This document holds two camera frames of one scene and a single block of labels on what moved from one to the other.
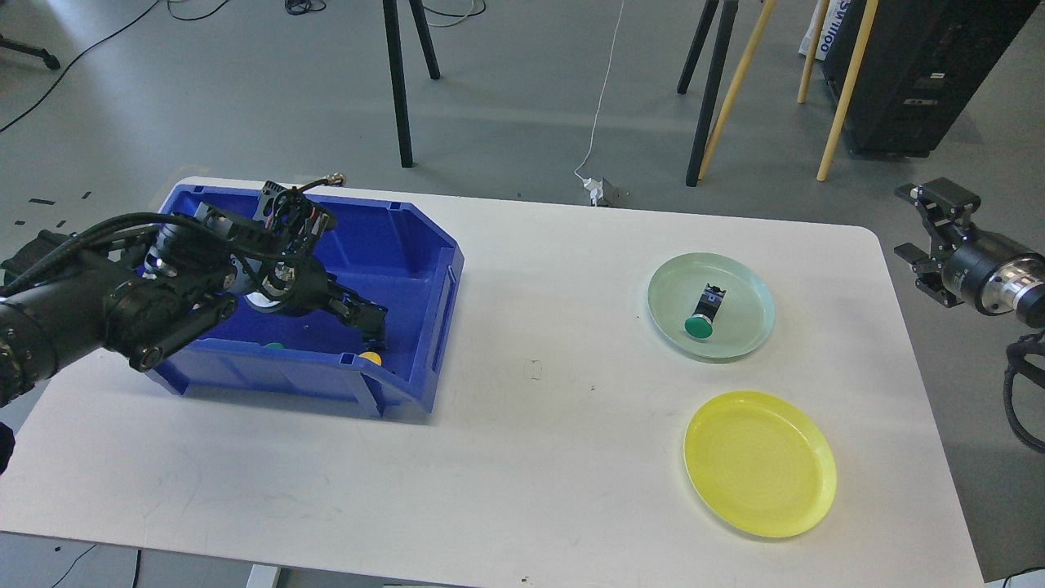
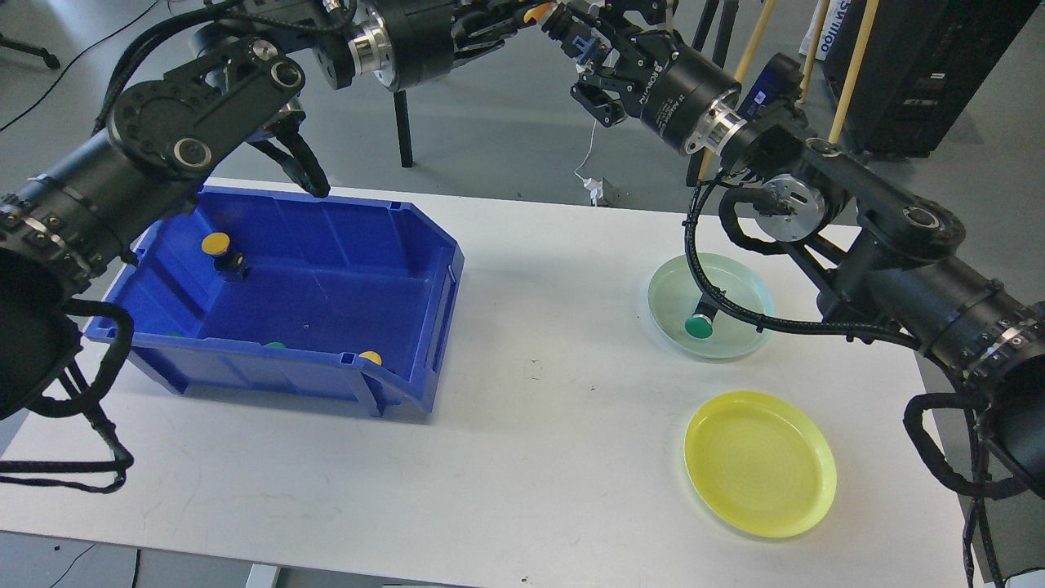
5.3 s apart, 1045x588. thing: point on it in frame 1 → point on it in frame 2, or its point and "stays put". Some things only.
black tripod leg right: x=729 y=15 stays put
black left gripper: x=297 y=287 → x=427 y=36
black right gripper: x=957 y=263 → x=675 y=89
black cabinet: x=921 y=63 stays put
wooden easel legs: x=747 y=64 stays put
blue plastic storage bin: x=384 y=254 stays put
